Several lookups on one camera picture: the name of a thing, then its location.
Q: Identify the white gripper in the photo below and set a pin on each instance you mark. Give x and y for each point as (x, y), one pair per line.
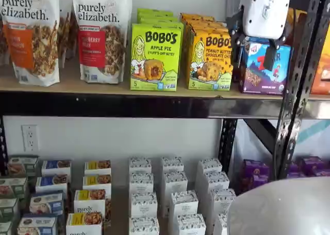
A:
(265, 10)

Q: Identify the orange Bobo's peanut butter box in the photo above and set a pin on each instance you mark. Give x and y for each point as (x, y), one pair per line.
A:
(206, 31)
(211, 65)
(201, 23)
(196, 16)

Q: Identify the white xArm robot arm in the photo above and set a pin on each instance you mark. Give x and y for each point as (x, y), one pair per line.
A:
(283, 206)

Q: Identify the purple blue Zbar box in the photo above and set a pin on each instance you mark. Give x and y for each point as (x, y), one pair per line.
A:
(257, 77)

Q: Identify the black perforated shelf upright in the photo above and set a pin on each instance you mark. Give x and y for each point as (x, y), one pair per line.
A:
(2, 147)
(228, 142)
(299, 65)

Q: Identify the black diagonal shelf brace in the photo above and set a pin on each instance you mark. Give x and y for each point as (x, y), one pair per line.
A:
(260, 132)

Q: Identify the green Bobo's apple pie box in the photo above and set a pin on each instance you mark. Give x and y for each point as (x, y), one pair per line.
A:
(157, 16)
(154, 11)
(154, 59)
(161, 21)

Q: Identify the purple snack box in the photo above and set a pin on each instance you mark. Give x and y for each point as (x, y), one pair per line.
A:
(312, 165)
(256, 166)
(254, 184)
(294, 170)

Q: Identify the black metal shelf beam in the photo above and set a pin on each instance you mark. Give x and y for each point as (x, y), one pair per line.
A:
(129, 106)

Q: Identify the wooden shelf board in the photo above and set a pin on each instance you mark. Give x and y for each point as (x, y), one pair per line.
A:
(69, 83)

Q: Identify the yellow oatmeal box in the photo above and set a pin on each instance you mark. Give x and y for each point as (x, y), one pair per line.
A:
(96, 181)
(83, 223)
(89, 201)
(98, 166)

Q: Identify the blue oatmeal box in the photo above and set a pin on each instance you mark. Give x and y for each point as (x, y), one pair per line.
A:
(56, 166)
(51, 182)
(46, 202)
(37, 224)

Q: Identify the green oatmeal box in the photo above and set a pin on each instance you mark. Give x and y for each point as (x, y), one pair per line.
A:
(5, 228)
(9, 209)
(23, 165)
(13, 187)

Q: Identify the yellow orange snack package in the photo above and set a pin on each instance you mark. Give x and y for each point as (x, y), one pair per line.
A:
(296, 26)

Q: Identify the white patterned carton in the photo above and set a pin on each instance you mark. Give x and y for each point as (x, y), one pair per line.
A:
(141, 182)
(216, 181)
(144, 226)
(221, 200)
(175, 182)
(183, 204)
(221, 226)
(143, 205)
(172, 164)
(140, 165)
(190, 224)
(209, 165)

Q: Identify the red label granola bag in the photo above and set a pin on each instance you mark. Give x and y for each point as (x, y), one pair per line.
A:
(103, 39)

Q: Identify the white granola bag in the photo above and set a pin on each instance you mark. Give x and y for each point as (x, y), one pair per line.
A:
(74, 36)
(3, 44)
(63, 34)

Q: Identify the small Purely Elizabeth boxes group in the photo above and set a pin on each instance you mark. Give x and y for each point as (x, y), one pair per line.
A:
(119, 214)

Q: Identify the orange label granola bag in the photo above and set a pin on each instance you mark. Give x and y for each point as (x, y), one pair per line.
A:
(28, 39)

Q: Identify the white wall outlet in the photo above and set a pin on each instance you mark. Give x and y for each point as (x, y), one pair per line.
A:
(30, 137)

